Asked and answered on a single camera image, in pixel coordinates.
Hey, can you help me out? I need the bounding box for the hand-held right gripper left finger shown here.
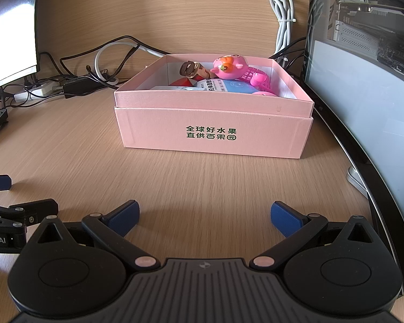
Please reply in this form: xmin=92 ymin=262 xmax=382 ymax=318
xmin=37 ymin=200 xmax=157 ymax=270

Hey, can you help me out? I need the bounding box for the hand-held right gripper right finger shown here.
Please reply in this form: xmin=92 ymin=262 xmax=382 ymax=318
xmin=250 ymin=201 xmax=379 ymax=270

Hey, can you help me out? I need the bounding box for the pink cardboard box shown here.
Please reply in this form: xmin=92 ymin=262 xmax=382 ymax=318
xmin=114 ymin=54 xmax=314 ymax=159

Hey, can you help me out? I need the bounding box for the blue and white tissue packet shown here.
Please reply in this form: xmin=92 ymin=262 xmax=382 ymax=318
xmin=192 ymin=78 xmax=266 ymax=95

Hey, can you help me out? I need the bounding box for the pink toy racket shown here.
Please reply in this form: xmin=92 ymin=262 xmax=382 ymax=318
xmin=241 ymin=65 xmax=279 ymax=97

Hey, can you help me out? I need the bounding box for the pink and green pig toy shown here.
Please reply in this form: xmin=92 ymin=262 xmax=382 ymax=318
xmin=210 ymin=54 xmax=248 ymax=82

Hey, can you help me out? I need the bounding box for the brown figurine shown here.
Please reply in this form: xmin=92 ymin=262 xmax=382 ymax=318
xmin=179 ymin=61 xmax=219 ymax=82

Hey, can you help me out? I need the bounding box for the wooden desktop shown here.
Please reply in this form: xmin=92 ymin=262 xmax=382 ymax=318
xmin=0 ymin=86 xmax=404 ymax=323

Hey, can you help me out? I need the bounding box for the white power strip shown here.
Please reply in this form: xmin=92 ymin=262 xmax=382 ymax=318
xmin=13 ymin=80 xmax=66 ymax=103

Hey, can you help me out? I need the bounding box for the black power adapter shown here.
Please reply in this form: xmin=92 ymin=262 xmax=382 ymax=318
xmin=59 ymin=76 xmax=103 ymax=99

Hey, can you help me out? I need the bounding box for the black computer monitor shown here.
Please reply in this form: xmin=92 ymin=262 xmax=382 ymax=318
xmin=0 ymin=0 xmax=41 ymax=95

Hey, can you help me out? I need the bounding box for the computer case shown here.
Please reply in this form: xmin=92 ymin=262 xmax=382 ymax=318
xmin=301 ymin=0 xmax=404 ymax=297

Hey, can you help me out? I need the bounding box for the grey cable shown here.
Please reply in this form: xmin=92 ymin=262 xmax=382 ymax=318
xmin=94 ymin=42 xmax=162 ymax=86

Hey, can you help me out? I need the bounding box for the black cable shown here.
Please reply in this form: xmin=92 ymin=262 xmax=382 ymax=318
xmin=59 ymin=34 xmax=172 ymax=85

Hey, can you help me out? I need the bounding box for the white coiled cable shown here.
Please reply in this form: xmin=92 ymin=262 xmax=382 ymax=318
xmin=267 ymin=0 xmax=296 ymax=54

